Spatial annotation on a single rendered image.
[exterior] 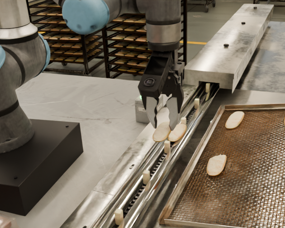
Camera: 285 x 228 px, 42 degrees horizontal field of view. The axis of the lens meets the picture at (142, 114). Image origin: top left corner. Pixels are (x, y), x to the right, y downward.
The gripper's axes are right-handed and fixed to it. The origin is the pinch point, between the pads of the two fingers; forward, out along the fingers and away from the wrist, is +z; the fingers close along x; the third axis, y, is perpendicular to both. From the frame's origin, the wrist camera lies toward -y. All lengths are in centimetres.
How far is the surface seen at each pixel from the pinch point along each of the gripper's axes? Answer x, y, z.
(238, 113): -15.7, 17.3, 3.0
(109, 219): 3.8, -24.3, 9.0
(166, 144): 0.3, 3.7, 7.2
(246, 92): -15, 54, 12
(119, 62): 109, 219, 62
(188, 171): -8.8, -10.0, 4.8
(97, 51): 156, 270, 70
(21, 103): 61, 25, 12
